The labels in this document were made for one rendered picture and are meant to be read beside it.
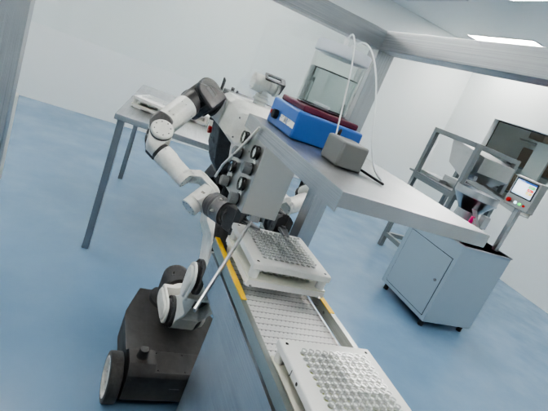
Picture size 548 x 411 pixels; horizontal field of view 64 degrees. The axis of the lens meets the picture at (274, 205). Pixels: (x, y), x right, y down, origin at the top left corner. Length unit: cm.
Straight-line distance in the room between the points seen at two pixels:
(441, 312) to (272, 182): 288
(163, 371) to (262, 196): 98
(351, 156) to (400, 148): 676
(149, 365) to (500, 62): 156
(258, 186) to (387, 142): 648
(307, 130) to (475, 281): 295
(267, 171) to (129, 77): 507
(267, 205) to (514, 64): 65
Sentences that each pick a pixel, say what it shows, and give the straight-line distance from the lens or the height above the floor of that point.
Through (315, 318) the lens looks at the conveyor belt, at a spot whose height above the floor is 84.
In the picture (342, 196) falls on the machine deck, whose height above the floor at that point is 127.
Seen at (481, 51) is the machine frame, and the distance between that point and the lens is 113.
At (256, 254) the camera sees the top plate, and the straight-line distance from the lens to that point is 119.
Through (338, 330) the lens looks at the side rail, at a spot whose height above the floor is 86.
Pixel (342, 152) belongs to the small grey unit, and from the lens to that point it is 98.
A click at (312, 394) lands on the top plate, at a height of 91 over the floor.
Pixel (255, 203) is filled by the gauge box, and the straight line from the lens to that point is 117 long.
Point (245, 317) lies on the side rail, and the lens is 109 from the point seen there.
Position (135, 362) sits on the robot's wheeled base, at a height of 21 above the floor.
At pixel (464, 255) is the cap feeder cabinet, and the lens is 366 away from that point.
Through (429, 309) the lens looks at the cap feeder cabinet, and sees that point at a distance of 376.
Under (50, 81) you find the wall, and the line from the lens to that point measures 618.
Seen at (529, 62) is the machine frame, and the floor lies 161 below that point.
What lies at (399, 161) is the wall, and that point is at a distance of 782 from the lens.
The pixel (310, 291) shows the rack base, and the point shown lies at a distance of 126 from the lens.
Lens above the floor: 142
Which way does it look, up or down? 16 degrees down
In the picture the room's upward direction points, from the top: 22 degrees clockwise
